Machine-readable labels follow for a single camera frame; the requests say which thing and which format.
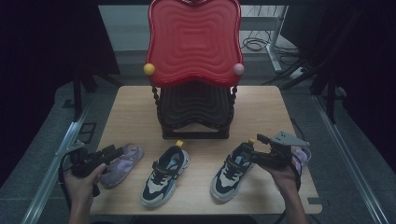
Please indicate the person's left hand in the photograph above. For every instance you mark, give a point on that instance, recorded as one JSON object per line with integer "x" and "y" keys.
{"x": 81, "y": 189}

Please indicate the aluminium floor rail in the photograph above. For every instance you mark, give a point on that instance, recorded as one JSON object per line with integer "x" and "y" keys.
{"x": 59, "y": 149}
{"x": 345, "y": 155}

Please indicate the red and black shoe rack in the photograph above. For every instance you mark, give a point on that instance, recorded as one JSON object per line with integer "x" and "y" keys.
{"x": 194, "y": 43}

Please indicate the black metal stand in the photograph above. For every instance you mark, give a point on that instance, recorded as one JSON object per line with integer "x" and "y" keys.
{"x": 77, "y": 99}
{"x": 330, "y": 96}

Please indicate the white metal desk frame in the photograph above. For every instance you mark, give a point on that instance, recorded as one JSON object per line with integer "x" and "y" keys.
{"x": 275, "y": 40}

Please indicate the white power strip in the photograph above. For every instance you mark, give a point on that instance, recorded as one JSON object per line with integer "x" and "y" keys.
{"x": 296, "y": 73}

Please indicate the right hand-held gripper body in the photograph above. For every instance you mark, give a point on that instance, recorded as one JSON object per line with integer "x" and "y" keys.
{"x": 277, "y": 157}

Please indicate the person's right hand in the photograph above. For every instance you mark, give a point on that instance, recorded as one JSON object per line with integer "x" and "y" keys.
{"x": 286, "y": 180}

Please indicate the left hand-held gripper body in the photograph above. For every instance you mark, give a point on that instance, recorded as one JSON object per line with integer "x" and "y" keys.
{"x": 84, "y": 161}

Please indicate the black and white sneaker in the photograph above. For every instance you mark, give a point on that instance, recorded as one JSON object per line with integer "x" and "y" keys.
{"x": 229, "y": 180}
{"x": 162, "y": 183}

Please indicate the purple sandal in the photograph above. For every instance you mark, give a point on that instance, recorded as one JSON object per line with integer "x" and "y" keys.
{"x": 303, "y": 155}
{"x": 124, "y": 165}

